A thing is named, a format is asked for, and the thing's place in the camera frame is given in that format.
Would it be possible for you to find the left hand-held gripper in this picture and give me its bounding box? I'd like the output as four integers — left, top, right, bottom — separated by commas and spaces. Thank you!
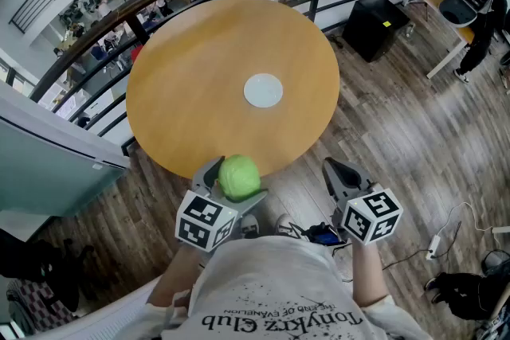
175, 156, 269, 252

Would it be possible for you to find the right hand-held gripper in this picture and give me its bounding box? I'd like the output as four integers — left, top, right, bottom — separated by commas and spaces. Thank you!
322, 157, 404, 248

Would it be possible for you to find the green ball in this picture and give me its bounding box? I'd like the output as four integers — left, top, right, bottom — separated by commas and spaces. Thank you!
218, 154, 262, 201

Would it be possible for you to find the white round plate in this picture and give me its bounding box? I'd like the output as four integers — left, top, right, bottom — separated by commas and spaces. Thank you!
243, 72, 284, 108

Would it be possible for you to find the person's right forearm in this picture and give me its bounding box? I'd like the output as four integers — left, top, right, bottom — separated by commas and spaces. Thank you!
350, 238, 390, 307

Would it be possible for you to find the person's left forearm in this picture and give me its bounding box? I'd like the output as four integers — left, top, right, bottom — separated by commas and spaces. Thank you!
147, 242, 208, 310

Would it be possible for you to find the person's left shoe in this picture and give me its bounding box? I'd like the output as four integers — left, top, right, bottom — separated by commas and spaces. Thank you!
238, 213, 260, 240

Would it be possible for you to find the person's shoe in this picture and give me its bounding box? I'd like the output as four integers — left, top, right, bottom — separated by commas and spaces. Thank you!
273, 213, 304, 240
238, 213, 260, 240

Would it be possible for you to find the person's right shoe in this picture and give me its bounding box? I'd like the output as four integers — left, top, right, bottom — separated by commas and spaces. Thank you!
273, 213, 304, 240

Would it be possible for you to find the white printed t-shirt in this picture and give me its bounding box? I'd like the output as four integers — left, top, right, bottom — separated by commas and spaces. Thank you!
139, 236, 435, 340

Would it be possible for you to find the white power strip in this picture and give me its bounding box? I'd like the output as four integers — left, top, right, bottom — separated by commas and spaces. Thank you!
425, 235, 441, 260

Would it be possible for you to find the black cabinet with yellow sticker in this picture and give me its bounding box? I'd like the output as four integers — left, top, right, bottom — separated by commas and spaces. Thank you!
341, 0, 411, 64

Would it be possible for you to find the frosted glass partition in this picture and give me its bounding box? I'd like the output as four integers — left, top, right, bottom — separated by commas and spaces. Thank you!
0, 81, 131, 218

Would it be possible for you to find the black office chair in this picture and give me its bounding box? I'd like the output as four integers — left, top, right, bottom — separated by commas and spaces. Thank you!
0, 229, 95, 311

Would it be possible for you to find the checkered cloth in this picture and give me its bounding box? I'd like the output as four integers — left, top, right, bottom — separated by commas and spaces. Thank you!
7, 278, 77, 326

